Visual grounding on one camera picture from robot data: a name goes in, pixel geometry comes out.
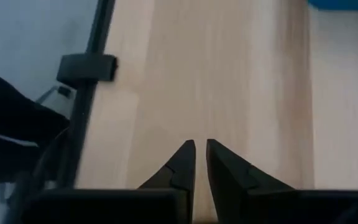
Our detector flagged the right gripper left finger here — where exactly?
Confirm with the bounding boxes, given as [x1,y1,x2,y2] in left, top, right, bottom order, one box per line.
[137,139,196,224]

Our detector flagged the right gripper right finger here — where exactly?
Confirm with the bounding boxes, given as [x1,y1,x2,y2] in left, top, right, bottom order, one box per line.
[206,138,298,224]

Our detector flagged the black object beyond table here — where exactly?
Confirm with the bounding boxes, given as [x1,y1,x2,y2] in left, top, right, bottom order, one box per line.
[0,63,71,184]

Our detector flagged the blue plastic bin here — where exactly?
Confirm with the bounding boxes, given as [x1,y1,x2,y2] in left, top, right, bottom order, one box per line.
[308,0,358,11]

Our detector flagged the black table frame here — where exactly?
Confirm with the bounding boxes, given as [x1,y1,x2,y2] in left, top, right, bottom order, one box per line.
[56,0,118,190]

